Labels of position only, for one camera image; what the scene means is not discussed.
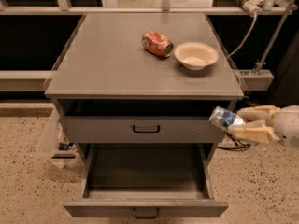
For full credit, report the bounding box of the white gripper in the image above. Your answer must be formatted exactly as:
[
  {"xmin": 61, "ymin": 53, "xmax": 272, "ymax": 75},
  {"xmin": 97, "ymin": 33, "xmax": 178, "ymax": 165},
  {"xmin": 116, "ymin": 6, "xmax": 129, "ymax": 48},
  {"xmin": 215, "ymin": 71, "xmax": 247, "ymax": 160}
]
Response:
[{"xmin": 228, "ymin": 105, "xmax": 299, "ymax": 148}]

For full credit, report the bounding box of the crushed orange soda can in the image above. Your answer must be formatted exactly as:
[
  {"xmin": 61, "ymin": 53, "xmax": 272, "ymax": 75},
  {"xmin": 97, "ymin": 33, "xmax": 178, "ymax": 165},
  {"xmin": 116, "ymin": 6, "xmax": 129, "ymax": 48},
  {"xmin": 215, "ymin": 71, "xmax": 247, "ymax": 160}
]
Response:
[{"xmin": 141, "ymin": 31, "xmax": 174, "ymax": 58}]

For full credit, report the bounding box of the open grey middle drawer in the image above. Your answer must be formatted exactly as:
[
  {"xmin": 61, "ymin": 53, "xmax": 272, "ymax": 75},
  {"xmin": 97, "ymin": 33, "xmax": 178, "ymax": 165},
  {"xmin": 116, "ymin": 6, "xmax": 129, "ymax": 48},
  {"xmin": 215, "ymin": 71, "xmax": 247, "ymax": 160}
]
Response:
[{"xmin": 64, "ymin": 144, "xmax": 228, "ymax": 219}]

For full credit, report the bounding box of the grey drawer cabinet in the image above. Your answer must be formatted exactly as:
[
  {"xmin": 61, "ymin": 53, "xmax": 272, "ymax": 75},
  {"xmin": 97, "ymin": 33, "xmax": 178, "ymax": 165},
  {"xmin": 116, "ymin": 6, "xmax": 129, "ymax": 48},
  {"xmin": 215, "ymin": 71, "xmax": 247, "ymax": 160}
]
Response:
[{"xmin": 44, "ymin": 12, "xmax": 245, "ymax": 170}]

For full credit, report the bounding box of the white paper bowl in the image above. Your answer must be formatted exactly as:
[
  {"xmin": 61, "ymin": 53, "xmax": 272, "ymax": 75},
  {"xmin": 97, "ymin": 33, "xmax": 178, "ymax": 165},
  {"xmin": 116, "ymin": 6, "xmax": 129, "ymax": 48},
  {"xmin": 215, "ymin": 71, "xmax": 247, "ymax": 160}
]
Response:
[{"xmin": 174, "ymin": 42, "xmax": 219, "ymax": 71}]

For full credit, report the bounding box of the metal diagonal pole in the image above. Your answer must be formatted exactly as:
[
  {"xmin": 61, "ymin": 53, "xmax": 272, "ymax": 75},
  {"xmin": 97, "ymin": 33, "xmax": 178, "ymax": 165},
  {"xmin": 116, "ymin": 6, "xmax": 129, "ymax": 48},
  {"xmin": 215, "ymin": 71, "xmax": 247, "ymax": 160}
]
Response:
[{"xmin": 251, "ymin": 0, "xmax": 295, "ymax": 75}]

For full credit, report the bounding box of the white power strip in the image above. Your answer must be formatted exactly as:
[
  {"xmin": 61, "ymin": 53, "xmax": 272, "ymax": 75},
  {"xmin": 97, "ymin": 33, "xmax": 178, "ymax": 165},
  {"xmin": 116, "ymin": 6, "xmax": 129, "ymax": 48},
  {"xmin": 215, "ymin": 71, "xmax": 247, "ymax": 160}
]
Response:
[{"xmin": 235, "ymin": 0, "xmax": 263, "ymax": 17}]

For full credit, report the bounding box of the black cable bundle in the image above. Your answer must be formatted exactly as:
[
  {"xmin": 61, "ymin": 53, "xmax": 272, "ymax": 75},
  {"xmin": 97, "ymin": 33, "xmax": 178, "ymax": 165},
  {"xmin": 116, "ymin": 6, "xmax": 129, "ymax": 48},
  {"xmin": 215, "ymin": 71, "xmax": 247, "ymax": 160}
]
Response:
[{"xmin": 216, "ymin": 132, "xmax": 252, "ymax": 151}]

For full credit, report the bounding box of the white power cable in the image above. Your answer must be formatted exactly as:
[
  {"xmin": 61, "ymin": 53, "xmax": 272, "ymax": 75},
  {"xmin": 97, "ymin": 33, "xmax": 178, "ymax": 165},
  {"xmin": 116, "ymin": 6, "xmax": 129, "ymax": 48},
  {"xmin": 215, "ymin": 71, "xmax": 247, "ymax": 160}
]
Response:
[{"xmin": 225, "ymin": 10, "xmax": 259, "ymax": 60}]

